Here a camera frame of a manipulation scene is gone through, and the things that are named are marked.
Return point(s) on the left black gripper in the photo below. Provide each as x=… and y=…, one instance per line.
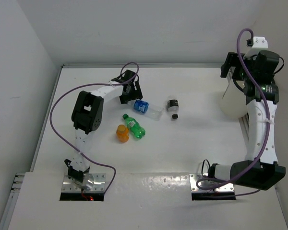
x=136, y=95

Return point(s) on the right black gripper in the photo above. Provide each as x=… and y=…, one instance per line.
x=231, y=61

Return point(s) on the blue-label plastic bottle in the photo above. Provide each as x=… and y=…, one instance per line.
x=147, y=109

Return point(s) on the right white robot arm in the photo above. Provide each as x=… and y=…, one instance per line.
x=260, y=169

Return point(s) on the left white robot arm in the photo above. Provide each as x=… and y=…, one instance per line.
x=87, y=116

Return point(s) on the white bin black rim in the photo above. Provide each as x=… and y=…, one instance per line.
x=233, y=102

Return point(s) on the green plastic bottle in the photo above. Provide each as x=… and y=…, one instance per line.
x=134, y=127

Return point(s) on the orange juice bottle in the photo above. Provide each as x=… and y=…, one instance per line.
x=122, y=133

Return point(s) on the black-label small bottle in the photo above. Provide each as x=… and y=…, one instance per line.
x=172, y=106

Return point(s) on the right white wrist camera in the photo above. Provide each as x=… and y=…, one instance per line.
x=256, y=44

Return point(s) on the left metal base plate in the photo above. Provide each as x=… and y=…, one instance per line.
x=96, y=182

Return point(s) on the metal base plate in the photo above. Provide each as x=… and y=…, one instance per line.
x=96, y=182
x=195, y=177

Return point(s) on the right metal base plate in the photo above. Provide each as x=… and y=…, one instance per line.
x=195, y=177

